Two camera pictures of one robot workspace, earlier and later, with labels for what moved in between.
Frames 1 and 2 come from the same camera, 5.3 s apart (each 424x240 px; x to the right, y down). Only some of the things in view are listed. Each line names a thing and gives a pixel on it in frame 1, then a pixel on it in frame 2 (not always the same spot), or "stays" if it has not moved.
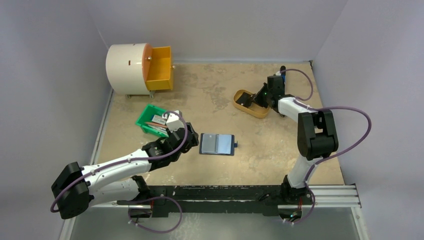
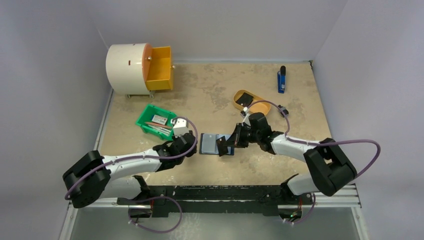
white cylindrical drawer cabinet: [124, 69] stays
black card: [245, 99] stays
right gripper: [259, 96] -> [237, 139]
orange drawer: [157, 72] stays
